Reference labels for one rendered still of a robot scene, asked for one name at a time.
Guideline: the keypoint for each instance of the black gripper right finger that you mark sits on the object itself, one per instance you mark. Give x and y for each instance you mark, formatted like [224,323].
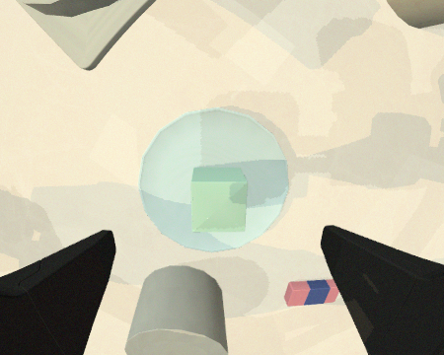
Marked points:
[396,299]

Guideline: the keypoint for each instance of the grey balance beam with two pans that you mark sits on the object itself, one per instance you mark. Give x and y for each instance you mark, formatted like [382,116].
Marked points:
[85,29]

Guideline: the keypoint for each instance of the pink eraser with blue sleeve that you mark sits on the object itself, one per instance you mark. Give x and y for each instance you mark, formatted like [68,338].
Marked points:
[310,292]

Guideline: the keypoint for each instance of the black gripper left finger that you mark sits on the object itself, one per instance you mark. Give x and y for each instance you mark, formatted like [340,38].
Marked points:
[48,307]

